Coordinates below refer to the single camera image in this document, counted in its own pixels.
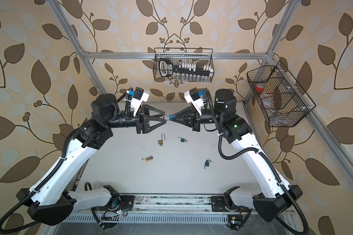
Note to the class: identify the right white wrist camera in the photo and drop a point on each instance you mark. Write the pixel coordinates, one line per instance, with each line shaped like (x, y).
(194, 97)

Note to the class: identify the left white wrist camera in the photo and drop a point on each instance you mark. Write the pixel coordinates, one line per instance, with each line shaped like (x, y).
(134, 100)

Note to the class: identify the black socket tool set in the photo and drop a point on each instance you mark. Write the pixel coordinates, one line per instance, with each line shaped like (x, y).
(167, 68)

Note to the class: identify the black wire basket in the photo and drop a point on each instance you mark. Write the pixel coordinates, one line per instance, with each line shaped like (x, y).
(201, 56)
(284, 101)

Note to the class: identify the blue padlock top centre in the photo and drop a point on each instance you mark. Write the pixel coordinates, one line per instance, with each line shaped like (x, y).
(183, 140)

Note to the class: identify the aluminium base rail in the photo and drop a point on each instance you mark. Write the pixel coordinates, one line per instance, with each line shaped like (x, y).
(165, 209)

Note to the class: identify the small brass padlock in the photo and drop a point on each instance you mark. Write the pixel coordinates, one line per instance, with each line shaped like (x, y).
(147, 159)

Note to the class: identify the right black wire basket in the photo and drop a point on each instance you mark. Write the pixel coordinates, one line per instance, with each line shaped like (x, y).
(284, 101)

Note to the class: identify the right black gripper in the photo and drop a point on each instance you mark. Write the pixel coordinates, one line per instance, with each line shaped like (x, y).
(193, 117)

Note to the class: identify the back black wire basket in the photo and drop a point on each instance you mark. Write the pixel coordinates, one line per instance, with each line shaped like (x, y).
(201, 56)

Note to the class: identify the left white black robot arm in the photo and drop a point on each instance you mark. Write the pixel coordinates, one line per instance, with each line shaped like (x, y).
(48, 201)

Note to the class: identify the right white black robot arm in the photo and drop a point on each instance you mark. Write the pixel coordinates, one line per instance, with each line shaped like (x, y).
(277, 198)

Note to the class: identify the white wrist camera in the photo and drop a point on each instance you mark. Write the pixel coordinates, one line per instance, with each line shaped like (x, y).
(194, 97)
(134, 100)

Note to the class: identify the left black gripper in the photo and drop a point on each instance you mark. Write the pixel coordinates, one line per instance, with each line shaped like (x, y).
(140, 120)

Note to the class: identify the open brass padlock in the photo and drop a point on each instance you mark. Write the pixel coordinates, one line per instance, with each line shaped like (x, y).
(162, 139)

